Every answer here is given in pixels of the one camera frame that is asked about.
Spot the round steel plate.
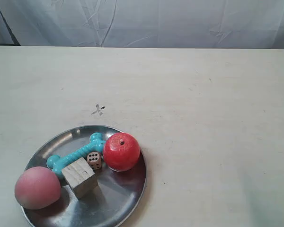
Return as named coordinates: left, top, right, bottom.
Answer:
left=22, top=125, right=147, bottom=227

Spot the red toy apple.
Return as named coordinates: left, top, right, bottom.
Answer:
left=103, top=132, right=140, bottom=172

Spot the small wooden die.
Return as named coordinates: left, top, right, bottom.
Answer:
left=86, top=151, right=102, bottom=170

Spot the wooden cube block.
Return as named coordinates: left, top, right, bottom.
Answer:
left=62, top=157, right=98, bottom=200

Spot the teal toy bone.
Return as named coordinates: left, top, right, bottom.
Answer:
left=46, top=132, right=105, bottom=180

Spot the white backdrop cloth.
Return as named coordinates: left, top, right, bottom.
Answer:
left=0, top=0, right=284, bottom=49

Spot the pink toy peach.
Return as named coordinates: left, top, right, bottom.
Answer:
left=14, top=166, right=61, bottom=210

